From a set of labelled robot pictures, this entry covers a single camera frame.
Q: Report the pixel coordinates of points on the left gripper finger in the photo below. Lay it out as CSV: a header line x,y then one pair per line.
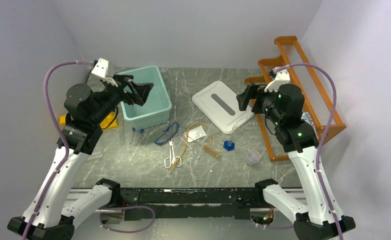
x,y
123,80
140,92

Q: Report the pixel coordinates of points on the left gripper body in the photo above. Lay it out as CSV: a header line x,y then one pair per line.
x,y
115,94

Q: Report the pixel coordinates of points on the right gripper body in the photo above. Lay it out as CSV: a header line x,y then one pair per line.
x,y
268,97

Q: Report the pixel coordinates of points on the blue hexagonal cap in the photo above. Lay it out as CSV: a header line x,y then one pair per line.
x,y
229,145

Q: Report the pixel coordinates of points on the amber rubber tube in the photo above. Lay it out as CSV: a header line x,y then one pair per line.
x,y
202,141

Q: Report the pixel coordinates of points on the small white plastic bag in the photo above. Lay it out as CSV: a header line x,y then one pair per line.
x,y
195,134

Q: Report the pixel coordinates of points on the brown test tube brush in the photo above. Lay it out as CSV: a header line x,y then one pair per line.
x,y
211,151

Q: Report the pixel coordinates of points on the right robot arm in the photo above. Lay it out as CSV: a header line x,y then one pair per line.
x,y
320,218

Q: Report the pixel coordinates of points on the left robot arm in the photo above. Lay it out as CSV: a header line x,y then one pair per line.
x,y
48,217

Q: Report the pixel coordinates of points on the yellow test tube rack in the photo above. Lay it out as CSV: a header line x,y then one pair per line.
x,y
109,122

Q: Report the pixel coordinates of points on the white bin lid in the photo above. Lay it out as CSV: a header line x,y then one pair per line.
x,y
219,103

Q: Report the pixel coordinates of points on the orange wooden rack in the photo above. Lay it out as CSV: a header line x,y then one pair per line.
x,y
298,114

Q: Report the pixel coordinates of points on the blue capped test tube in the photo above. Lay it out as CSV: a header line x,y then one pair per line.
x,y
138,136
133,137

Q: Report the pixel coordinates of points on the blue safety goggles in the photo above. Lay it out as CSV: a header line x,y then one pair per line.
x,y
170,131

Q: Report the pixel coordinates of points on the clear petri dish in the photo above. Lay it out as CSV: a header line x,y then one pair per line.
x,y
252,157

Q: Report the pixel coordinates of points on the metal scissors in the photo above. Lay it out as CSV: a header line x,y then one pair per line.
x,y
172,159

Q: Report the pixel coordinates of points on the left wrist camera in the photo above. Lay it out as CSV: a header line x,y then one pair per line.
x,y
105,70

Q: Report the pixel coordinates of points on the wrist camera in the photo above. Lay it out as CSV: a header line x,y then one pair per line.
x,y
105,70
281,77

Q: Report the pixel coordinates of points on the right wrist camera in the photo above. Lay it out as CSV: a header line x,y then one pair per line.
x,y
281,77

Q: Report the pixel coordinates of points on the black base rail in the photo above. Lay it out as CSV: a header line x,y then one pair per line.
x,y
239,203

